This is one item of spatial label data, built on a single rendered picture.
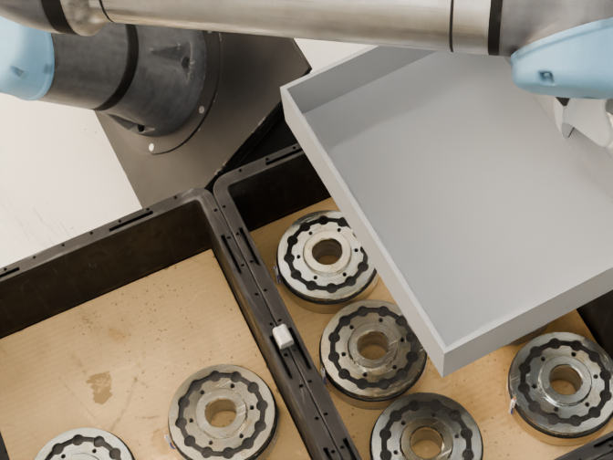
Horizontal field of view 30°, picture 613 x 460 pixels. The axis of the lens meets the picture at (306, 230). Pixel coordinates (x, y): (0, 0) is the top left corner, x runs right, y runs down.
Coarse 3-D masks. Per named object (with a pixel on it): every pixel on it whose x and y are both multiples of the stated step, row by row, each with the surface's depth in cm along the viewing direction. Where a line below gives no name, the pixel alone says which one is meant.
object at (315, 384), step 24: (240, 168) 112; (264, 168) 111; (216, 192) 111; (240, 216) 109; (240, 240) 108; (264, 264) 106; (264, 288) 105; (288, 312) 104; (312, 360) 102; (312, 384) 101; (336, 408) 99; (336, 432) 98; (576, 456) 96; (600, 456) 96
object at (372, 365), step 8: (360, 328) 110; (368, 328) 110; (376, 328) 110; (384, 328) 109; (352, 336) 109; (360, 336) 109; (384, 336) 109; (392, 336) 109; (352, 344) 109; (392, 344) 109; (352, 352) 108; (392, 352) 108; (352, 360) 108; (360, 360) 108; (368, 360) 108; (376, 360) 108; (384, 360) 108; (392, 360) 108; (360, 368) 108; (368, 368) 108; (376, 368) 108; (384, 368) 108
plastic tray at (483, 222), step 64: (384, 64) 99; (448, 64) 101; (320, 128) 98; (384, 128) 98; (448, 128) 97; (512, 128) 97; (384, 192) 95; (448, 192) 94; (512, 192) 94; (576, 192) 94; (384, 256) 87; (448, 256) 92; (512, 256) 91; (576, 256) 91; (448, 320) 89; (512, 320) 84
